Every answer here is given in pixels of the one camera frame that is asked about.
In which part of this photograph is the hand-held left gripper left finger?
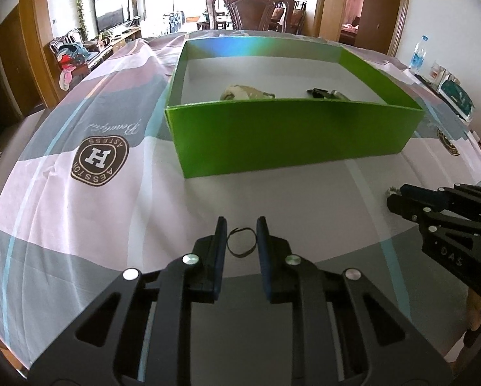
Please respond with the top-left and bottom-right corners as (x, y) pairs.
(26, 216), (228, 386)

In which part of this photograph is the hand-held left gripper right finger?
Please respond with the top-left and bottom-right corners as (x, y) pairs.
(256, 216), (454, 386)

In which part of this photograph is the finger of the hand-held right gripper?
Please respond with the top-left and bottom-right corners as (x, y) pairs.
(387, 184), (481, 234)
(439, 183), (481, 226)

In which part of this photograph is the black hair tie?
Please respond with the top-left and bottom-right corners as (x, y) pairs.
(227, 227), (258, 257)

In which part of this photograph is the green cardboard box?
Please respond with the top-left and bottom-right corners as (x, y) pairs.
(164, 34), (425, 179)

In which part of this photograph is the black jewelry piece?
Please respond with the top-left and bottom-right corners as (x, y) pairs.
(307, 87), (350, 101)

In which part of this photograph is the beige bead bracelet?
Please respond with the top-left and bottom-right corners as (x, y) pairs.
(220, 84), (276, 101)

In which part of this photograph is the person's right hand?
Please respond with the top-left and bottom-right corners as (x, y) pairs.
(467, 290), (481, 331)

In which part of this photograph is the teal box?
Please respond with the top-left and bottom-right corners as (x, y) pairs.
(437, 78), (475, 119)

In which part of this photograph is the printed tablecloth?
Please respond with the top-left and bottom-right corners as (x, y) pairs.
(0, 28), (481, 386)

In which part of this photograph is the clear water bottle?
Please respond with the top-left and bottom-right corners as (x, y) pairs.
(408, 35), (429, 75)

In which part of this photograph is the wooden door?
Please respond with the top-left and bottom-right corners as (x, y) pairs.
(361, 0), (410, 55)

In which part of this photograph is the wooden television cabinet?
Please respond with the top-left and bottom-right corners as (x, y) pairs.
(83, 26), (142, 55)

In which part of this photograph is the pack of water bottles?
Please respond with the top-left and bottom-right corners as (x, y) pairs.
(160, 10), (187, 35)

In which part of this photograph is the carved wooden chair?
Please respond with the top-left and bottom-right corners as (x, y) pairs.
(205, 0), (296, 35)

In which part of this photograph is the dark wooden armchair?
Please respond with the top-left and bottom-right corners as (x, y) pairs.
(49, 28), (88, 69)

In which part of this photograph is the flat screen television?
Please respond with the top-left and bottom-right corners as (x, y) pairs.
(93, 0), (130, 33)

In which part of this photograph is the hanging ivy garland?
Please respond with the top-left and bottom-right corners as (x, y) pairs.
(75, 0), (89, 39)

